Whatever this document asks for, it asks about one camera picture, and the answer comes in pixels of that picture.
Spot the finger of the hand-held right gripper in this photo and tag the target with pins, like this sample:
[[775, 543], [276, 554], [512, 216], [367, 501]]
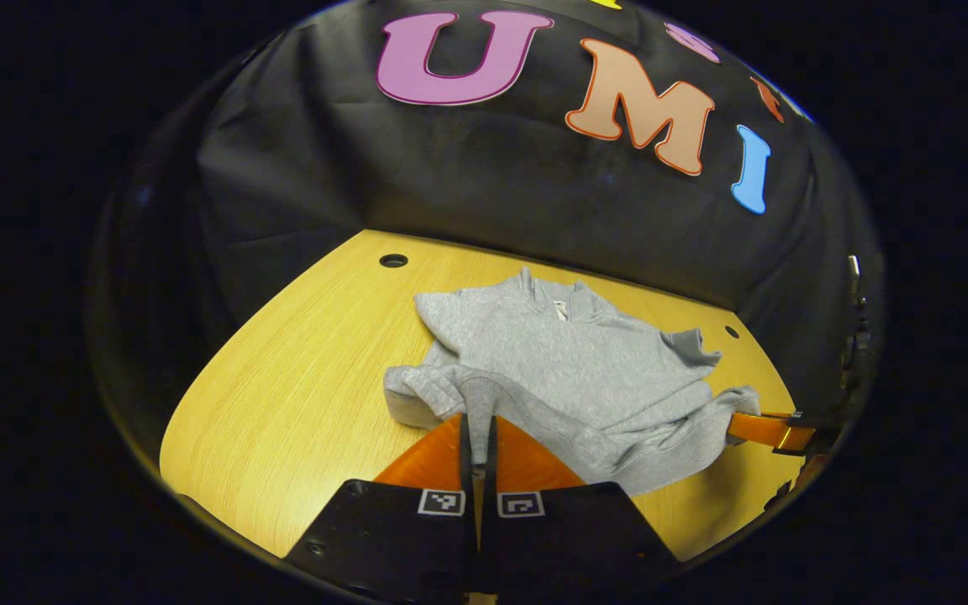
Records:
[[807, 472], [765, 430]]

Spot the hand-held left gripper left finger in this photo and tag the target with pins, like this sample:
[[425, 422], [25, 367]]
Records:
[[465, 470]]

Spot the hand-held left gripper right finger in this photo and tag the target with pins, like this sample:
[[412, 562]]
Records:
[[492, 470]]

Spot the grey zip-neck sweatshirt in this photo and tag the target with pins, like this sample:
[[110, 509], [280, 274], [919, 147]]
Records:
[[551, 353]]

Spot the black backdrop cloth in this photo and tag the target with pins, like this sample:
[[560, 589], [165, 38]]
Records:
[[484, 176]]

